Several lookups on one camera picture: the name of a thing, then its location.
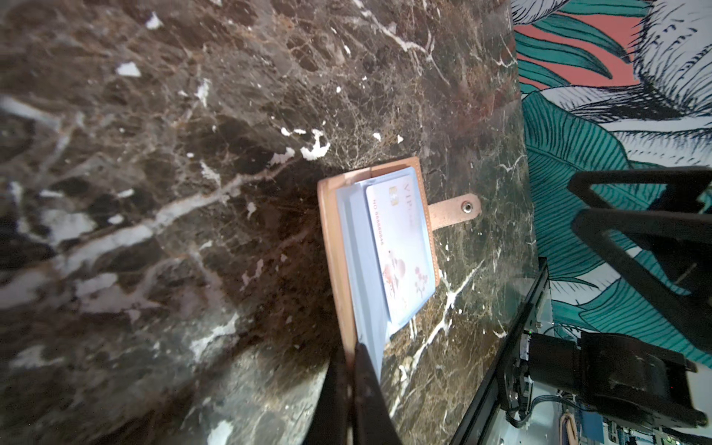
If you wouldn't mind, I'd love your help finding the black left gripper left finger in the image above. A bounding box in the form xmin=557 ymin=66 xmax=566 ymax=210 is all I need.
xmin=302 ymin=345 xmax=350 ymax=445

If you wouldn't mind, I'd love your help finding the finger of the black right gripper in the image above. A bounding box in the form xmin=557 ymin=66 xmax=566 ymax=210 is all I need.
xmin=567 ymin=167 xmax=711 ymax=214
xmin=570 ymin=209 xmax=711 ymax=356

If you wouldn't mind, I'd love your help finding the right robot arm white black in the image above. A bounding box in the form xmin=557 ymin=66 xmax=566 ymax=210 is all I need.
xmin=528 ymin=167 xmax=711 ymax=441

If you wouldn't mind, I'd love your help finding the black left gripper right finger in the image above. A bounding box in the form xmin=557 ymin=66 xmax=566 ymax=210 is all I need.
xmin=352 ymin=343 xmax=401 ymax=445

